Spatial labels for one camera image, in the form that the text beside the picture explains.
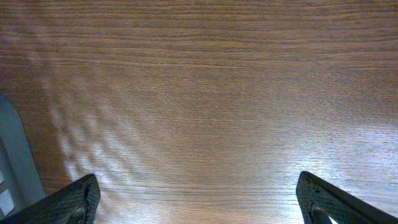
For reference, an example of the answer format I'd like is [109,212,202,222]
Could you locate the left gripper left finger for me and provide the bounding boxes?
[1,174,101,224]

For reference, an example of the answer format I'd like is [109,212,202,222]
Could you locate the grey plastic basket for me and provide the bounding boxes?
[1,96,46,220]

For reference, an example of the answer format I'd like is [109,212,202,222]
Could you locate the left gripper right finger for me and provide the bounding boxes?
[296,171,397,224]

